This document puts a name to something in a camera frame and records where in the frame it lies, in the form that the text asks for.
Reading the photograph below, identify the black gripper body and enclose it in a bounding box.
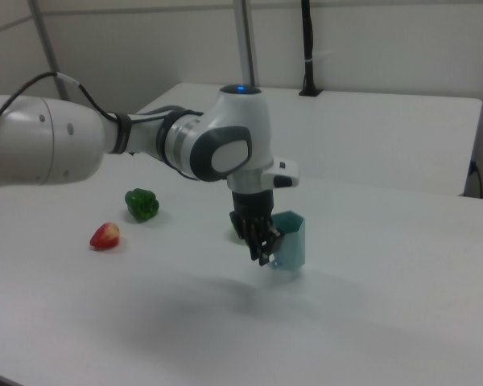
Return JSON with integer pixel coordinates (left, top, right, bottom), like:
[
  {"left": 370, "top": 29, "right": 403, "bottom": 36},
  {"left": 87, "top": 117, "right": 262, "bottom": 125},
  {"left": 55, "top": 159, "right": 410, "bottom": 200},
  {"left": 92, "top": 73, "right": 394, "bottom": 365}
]
[{"left": 229, "top": 190, "right": 276, "bottom": 247}]

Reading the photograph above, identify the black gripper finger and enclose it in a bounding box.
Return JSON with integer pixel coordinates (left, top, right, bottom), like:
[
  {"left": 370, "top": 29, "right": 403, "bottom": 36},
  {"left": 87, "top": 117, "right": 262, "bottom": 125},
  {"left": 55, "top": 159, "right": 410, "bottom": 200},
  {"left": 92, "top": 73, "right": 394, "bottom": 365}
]
[
  {"left": 249, "top": 236, "right": 272, "bottom": 268},
  {"left": 265, "top": 224, "right": 287, "bottom": 259}
]

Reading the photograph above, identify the light blue hexagonal mug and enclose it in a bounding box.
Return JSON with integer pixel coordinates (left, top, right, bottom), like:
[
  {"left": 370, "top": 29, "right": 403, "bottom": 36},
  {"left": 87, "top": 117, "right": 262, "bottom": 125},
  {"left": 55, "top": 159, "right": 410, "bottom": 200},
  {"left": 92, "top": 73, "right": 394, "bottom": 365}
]
[{"left": 265, "top": 211, "right": 308, "bottom": 272}]

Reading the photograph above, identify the green bell pepper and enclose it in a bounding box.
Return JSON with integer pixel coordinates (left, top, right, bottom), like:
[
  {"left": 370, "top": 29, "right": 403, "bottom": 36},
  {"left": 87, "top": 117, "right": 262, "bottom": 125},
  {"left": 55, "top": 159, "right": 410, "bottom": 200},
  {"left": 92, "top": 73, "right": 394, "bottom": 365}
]
[{"left": 124, "top": 187, "right": 160, "bottom": 223}]

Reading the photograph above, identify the red strawberry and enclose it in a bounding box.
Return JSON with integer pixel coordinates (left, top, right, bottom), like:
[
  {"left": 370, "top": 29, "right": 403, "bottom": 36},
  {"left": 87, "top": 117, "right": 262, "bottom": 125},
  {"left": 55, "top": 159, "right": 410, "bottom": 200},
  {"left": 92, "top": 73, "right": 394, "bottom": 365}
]
[{"left": 89, "top": 221, "right": 122, "bottom": 251}]

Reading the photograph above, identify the grey wall partition post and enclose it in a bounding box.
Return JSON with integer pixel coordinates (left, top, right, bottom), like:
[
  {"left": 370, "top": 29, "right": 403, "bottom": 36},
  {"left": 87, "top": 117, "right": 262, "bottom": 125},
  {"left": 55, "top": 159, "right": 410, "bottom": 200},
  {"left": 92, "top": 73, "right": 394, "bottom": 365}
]
[{"left": 232, "top": 0, "right": 259, "bottom": 88}]

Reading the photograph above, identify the black camera pole with base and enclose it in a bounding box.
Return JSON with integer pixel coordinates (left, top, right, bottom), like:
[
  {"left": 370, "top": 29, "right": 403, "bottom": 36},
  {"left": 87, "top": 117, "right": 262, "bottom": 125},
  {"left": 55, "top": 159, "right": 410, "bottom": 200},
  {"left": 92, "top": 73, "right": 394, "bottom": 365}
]
[{"left": 299, "top": 0, "right": 324, "bottom": 97}]

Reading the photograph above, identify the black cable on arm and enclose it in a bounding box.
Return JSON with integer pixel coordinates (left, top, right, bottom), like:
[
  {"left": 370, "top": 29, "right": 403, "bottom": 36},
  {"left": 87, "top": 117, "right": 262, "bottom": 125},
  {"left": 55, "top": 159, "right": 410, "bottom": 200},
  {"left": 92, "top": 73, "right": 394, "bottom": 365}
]
[{"left": 0, "top": 72, "right": 210, "bottom": 140}]

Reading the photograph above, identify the dark cable beside table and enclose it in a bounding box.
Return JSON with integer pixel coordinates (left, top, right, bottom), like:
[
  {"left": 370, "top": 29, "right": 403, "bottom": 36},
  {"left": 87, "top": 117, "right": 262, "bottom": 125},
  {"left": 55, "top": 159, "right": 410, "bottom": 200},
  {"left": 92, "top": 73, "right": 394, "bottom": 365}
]
[{"left": 468, "top": 159, "right": 483, "bottom": 199}]

